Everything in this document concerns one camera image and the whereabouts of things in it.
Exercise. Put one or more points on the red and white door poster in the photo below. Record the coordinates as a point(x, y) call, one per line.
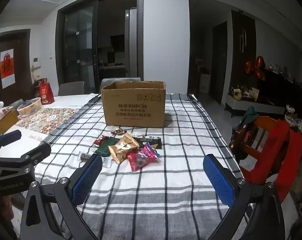
point(6, 67)

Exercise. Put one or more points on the magenta snack packet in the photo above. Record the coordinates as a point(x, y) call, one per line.
point(141, 158)

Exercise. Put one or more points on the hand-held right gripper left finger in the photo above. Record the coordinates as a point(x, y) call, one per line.
point(87, 180)

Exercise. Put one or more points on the small dark candy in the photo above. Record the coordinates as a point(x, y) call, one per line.
point(85, 157)

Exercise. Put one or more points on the black snack packet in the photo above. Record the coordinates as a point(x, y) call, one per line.
point(152, 141)

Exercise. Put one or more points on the tan gold snack packet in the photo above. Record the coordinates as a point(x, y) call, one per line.
point(122, 148)

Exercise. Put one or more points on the silver refrigerator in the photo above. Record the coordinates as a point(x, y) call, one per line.
point(130, 42)

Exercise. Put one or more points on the green cloth bag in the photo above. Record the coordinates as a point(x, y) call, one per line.
point(249, 116)

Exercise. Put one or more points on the patterned floral table runner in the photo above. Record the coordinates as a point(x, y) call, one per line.
point(48, 120)

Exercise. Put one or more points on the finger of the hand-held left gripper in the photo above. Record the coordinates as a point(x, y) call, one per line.
point(12, 135)
point(38, 152)

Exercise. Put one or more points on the small dark red snack packet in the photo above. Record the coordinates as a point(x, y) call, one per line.
point(102, 140)

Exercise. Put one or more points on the woven basket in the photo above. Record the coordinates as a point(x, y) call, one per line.
point(29, 107)

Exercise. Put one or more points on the green snack packet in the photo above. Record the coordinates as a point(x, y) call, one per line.
point(105, 148)

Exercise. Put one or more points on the brown entrance door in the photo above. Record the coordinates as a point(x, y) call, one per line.
point(20, 62)

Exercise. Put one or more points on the brown cardboard box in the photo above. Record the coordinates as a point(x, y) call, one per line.
point(134, 105)

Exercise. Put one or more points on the yellow tissue box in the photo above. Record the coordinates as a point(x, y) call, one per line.
point(4, 121)

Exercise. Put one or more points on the gold candy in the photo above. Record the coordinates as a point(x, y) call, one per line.
point(119, 130)

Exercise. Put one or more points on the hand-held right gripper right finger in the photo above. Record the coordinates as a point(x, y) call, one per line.
point(218, 182)

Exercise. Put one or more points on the red box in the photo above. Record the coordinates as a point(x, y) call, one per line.
point(46, 93)

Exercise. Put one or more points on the white floor box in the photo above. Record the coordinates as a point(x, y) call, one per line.
point(204, 82)

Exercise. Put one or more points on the pile of snack bags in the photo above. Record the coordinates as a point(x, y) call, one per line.
point(262, 130)

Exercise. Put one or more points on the red foil balloon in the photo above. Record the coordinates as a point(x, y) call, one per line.
point(256, 67)

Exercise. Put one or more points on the wall intercom panel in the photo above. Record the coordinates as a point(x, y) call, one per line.
point(37, 61)

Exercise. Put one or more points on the white low cabinet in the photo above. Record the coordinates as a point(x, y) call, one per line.
point(253, 105)

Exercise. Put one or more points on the checked white grey tablecloth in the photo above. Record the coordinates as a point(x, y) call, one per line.
point(153, 192)

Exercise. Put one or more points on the small grey dining chair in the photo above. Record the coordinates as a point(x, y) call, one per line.
point(70, 88)

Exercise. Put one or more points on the dark framed sliding glass door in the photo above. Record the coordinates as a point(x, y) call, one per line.
point(75, 42)

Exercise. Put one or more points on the clear candy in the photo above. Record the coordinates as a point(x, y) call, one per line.
point(107, 161)

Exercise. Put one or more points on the dark sideboard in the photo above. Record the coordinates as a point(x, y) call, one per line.
point(283, 85)

